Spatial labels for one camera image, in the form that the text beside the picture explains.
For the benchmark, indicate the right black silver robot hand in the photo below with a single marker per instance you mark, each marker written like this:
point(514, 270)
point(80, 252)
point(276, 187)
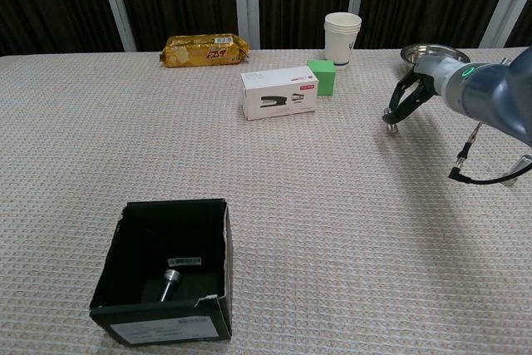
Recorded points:
point(430, 76)

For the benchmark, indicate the metal screw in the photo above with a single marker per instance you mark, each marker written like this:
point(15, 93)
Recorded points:
point(392, 129)

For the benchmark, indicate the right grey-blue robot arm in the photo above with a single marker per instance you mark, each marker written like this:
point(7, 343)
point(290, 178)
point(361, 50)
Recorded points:
point(498, 97)

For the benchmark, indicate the stainless steel bowl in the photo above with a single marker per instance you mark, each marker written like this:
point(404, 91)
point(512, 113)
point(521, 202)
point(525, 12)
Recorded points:
point(432, 52)

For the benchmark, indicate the white paper cup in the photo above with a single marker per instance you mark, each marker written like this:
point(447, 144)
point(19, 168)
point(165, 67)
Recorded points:
point(341, 43)

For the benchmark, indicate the green cube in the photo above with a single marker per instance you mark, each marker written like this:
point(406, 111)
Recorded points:
point(324, 78)

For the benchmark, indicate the white stapler box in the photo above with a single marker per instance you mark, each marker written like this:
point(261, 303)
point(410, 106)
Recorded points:
point(278, 95)

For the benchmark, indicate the beige woven tablecloth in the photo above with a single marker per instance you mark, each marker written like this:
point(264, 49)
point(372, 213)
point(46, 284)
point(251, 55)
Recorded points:
point(291, 205)

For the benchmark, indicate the gold cookie package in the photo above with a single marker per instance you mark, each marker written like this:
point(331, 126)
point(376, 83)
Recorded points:
point(203, 52)

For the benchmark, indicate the metal bolt in box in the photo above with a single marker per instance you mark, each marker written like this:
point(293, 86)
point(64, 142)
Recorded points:
point(168, 284)

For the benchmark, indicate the black cardboard box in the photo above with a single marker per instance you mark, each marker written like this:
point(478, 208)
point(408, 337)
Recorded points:
point(166, 321)

